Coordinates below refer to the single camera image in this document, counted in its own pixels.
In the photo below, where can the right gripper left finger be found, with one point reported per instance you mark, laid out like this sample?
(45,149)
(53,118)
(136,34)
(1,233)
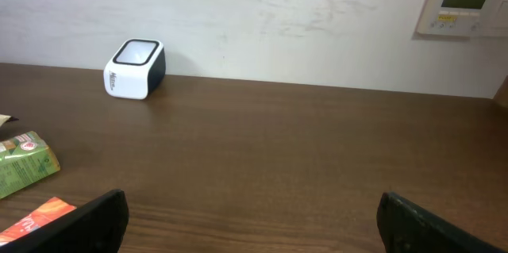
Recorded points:
(96,227)

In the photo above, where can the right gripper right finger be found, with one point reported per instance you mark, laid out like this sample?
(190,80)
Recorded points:
(406,227)

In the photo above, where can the orange tissue pack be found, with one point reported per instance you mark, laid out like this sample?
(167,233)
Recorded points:
(52,209)

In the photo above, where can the green juice carton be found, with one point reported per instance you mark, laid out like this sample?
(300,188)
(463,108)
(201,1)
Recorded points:
(25,159)

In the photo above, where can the cream snack bag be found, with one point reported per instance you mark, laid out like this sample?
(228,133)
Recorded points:
(6,119)

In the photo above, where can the white barcode scanner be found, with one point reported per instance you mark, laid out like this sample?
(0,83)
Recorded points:
(136,69)

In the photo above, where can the wall control panel beige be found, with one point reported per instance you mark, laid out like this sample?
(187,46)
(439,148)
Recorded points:
(463,18)

